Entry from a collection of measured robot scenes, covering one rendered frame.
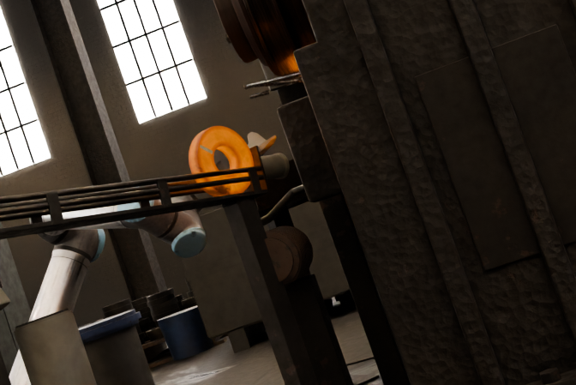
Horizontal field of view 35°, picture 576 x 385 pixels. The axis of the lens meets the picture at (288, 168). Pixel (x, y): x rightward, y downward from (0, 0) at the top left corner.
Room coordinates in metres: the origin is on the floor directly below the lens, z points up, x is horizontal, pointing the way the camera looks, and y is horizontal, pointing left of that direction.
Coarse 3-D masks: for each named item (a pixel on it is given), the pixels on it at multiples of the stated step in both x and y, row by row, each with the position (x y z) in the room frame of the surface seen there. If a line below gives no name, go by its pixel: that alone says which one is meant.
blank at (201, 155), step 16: (208, 128) 1.97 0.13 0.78; (224, 128) 1.99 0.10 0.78; (192, 144) 1.95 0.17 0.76; (208, 144) 1.95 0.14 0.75; (224, 144) 1.98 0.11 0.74; (240, 144) 2.01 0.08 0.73; (192, 160) 1.93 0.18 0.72; (208, 160) 1.94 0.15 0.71; (240, 160) 2.00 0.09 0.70; (224, 176) 1.96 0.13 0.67; (240, 176) 1.99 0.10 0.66; (208, 192) 1.95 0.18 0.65; (224, 192) 1.95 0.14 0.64; (240, 192) 1.98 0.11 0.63
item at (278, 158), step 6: (264, 156) 2.06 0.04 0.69; (270, 156) 2.07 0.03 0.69; (276, 156) 2.08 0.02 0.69; (282, 156) 2.09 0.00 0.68; (264, 162) 2.04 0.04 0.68; (270, 162) 2.05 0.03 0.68; (276, 162) 2.07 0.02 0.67; (282, 162) 2.08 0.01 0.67; (288, 162) 2.09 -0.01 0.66; (264, 168) 2.03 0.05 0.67; (270, 168) 2.05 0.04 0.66; (276, 168) 2.06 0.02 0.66; (282, 168) 2.08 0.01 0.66; (288, 168) 2.09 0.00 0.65; (270, 174) 2.06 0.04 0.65; (276, 174) 2.07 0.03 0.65; (282, 174) 2.09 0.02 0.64
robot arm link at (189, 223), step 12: (180, 216) 2.31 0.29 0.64; (192, 216) 2.36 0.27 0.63; (180, 228) 2.30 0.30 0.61; (192, 228) 2.31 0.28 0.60; (168, 240) 2.32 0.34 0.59; (180, 240) 2.30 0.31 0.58; (192, 240) 2.32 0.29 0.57; (204, 240) 2.33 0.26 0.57; (180, 252) 2.33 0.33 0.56; (192, 252) 2.34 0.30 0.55
